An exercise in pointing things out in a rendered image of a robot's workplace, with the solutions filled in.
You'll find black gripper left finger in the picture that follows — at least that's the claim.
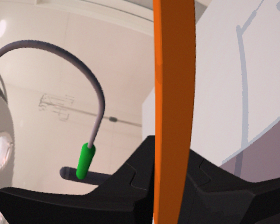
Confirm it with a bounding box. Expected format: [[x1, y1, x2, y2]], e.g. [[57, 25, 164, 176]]
[[0, 134, 155, 224]]

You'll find orange handle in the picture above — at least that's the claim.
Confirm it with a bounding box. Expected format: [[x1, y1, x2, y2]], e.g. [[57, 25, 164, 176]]
[[152, 0, 196, 224]]

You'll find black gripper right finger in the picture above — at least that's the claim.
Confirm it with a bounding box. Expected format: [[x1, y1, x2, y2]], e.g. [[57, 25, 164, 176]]
[[177, 149, 280, 224]]

